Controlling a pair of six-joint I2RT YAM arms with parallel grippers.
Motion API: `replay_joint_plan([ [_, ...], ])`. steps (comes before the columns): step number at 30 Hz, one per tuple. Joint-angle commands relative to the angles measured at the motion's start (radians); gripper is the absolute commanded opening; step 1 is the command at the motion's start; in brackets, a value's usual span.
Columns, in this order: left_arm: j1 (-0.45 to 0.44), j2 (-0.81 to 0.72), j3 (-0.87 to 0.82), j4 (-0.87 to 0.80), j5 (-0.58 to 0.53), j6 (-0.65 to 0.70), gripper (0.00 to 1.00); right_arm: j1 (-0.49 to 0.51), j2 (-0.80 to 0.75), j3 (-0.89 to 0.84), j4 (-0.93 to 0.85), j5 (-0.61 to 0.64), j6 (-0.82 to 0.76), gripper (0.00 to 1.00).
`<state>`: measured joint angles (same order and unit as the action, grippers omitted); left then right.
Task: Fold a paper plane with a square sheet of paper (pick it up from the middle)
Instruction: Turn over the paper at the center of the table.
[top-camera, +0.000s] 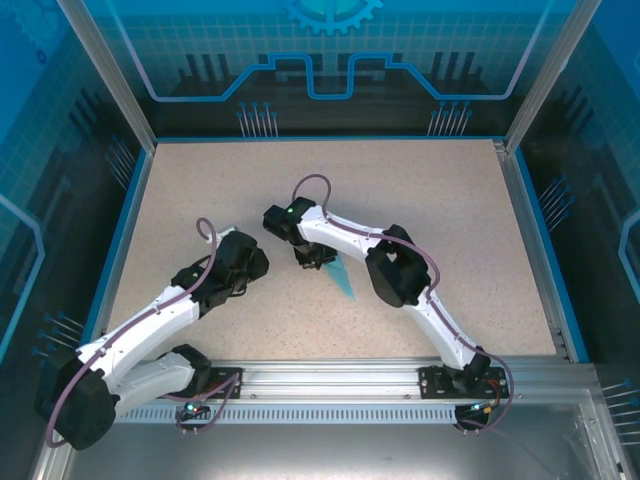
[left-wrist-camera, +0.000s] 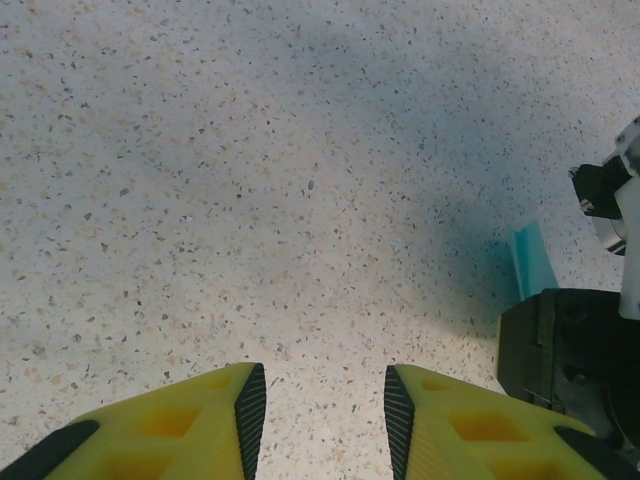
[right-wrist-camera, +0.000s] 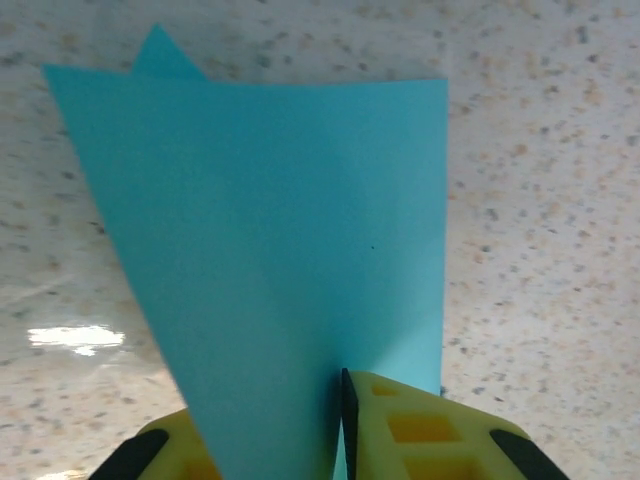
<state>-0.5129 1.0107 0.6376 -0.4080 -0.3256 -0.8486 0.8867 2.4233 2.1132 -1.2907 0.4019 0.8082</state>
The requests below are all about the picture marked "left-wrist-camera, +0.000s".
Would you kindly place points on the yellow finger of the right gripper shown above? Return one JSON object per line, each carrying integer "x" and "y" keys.
{"x": 525, "y": 345}

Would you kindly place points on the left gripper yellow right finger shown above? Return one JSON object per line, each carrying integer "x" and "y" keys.
{"x": 475, "y": 440}

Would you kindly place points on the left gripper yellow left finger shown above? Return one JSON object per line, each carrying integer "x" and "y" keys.
{"x": 165, "y": 435}

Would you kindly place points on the teal paper sheet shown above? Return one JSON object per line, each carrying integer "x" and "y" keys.
{"x": 532, "y": 265}

